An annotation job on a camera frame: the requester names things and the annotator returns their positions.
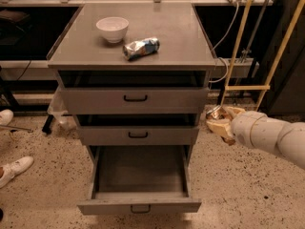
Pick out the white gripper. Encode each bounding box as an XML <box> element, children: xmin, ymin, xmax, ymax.
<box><xmin>206</xmin><ymin>106</ymin><xmax>266</xmax><ymax>148</ymax></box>

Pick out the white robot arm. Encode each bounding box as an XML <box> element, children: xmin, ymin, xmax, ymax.
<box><xmin>206</xmin><ymin>105</ymin><xmax>305</xmax><ymax>169</ymax></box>

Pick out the grey drawer cabinet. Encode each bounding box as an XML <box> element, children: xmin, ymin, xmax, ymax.
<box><xmin>45</xmin><ymin>2</ymin><xmax>217</xmax><ymax>164</ymax></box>

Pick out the crushed blue silver can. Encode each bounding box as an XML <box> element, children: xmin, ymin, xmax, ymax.
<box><xmin>123</xmin><ymin>37</ymin><xmax>160</xmax><ymax>60</ymax></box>

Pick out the grey bottom drawer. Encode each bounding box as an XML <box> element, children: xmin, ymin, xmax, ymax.
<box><xmin>78</xmin><ymin>146</ymin><xmax>201</xmax><ymax>215</ymax></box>

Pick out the grey drawer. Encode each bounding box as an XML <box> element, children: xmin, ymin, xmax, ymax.
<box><xmin>78</xmin><ymin>146</ymin><xmax>201</xmax><ymax>215</ymax></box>
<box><xmin>58</xmin><ymin>70</ymin><xmax>208</xmax><ymax>115</ymax></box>
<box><xmin>76</xmin><ymin>114</ymin><xmax>198</xmax><ymax>146</ymax></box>

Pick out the grey middle drawer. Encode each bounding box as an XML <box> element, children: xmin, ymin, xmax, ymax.
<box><xmin>76</xmin><ymin>114</ymin><xmax>198</xmax><ymax>146</ymax></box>

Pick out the grey top drawer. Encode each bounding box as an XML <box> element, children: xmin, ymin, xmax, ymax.
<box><xmin>58</xmin><ymin>70</ymin><xmax>208</xmax><ymax>115</ymax></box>

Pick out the yellow hand truck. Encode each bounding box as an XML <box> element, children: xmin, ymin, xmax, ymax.
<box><xmin>218</xmin><ymin>0</ymin><xmax>305</xmax><ymax>113</ymax></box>

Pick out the white ceramic bowl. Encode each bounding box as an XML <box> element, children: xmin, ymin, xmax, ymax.
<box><xmin>96</xmin><ymin>17</ymin><xmax>129</xmax><ymax>43</ymax></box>

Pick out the clear plastic bin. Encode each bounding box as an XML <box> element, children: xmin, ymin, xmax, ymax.
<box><xmin>47</xmin><ymin>88</ymin><xmax>74</xmax><ymax>130</ymax></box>

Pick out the white sneaker far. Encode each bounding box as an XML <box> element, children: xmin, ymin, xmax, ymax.
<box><xmin>0</xmin><ymin>109</ymin><xmax>13</xmax><ymax>126</ymax></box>

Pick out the white sneaker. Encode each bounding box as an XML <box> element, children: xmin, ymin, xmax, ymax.
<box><xmin>0</xmin><ymin>156</ymin><xmax>34</xmax><ymax>188</ymax></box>
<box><xmin>0</xmin><ymin>109</ymin><xmax>13</xmax><ymax>126</ymax></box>

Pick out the white sneaker near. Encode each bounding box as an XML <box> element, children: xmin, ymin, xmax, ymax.
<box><xmin>0</xmin><ymin>156</ymin><xmax>34</xmax><ymax>188</ymax></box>

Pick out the white power cable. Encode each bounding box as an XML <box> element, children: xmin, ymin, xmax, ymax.
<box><xmin>208</xmin><ymin>0</ymin><xmax>240</xmax><ymax>84</ymax></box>

